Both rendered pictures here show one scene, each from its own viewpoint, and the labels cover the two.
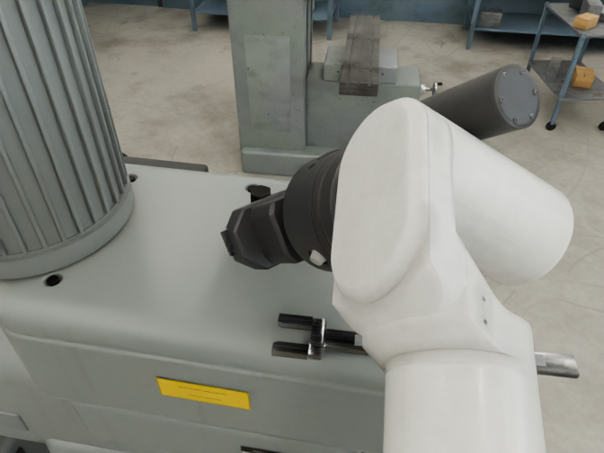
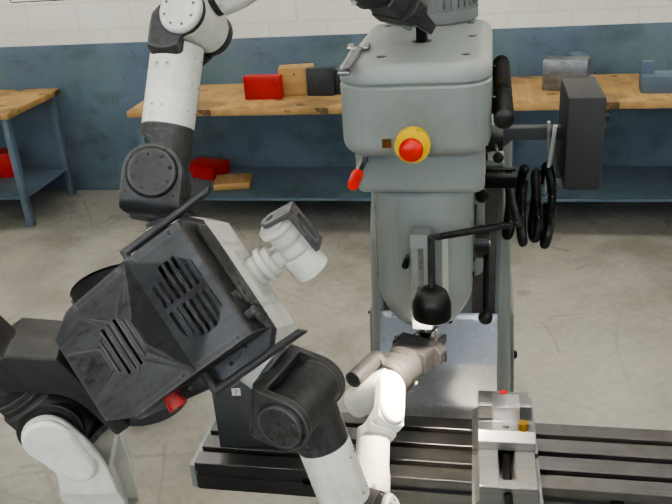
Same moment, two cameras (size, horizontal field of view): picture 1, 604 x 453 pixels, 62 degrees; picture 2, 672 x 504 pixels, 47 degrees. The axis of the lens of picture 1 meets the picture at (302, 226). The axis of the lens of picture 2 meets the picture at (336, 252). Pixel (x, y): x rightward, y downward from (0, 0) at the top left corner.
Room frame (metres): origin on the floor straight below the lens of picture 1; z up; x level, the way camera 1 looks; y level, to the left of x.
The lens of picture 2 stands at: (0.24, -1.45, 2.16)
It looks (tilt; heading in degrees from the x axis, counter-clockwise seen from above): 25 degrees down; 92
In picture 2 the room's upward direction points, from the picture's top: 4 degrees counter-clockwise
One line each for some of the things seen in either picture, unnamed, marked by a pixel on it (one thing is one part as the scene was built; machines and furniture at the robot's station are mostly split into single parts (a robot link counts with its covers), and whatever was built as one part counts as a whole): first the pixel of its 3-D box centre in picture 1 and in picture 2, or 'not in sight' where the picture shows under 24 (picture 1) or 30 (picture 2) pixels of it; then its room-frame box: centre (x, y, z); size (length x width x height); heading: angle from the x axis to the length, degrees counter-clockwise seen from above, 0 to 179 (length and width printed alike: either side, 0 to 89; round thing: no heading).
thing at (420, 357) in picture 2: not in sight; (408, 361); (0.34, -0.04, 1.23); 0.13 x 0.12 x 0.10; 147
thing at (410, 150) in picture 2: not in sight; (411, 149); (0.34, -0.21, 1.76); 0.04 x 0.03 x 0.04; 170
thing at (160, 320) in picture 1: (253, 294); (423, 81); (0.39, 0.05, 1.81); 0.47 x 0.26 x 0.16; 80
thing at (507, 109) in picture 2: not in sight; (500, 87); (0.54, 0.05, 1.79); 0.45 x 0.04 x 0.04; 80
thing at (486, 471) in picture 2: not in sight; (505, 440); (0.55, -0.02, 0.99); 0.35 x 0.15 x 0.11; 81
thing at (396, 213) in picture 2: not in sight; (426, 243); (0.39, 0.04, 1.47); 0.21 x 0.19 x 0.32; 170
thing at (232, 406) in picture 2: not in sight; (263, 398); (-0.01, 0.13, 1.04); 0.22 x 0.12 x 0.20; 177
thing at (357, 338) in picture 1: (421, 349); (352, 57); (0.25, -0.10, 1.89); 0.24 x 0.04 x 0.01; 82
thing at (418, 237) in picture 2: not in sight; (422, 278); (0.37, -0.07, 1.45); 0.04 x 0.04 x 0.21; 80
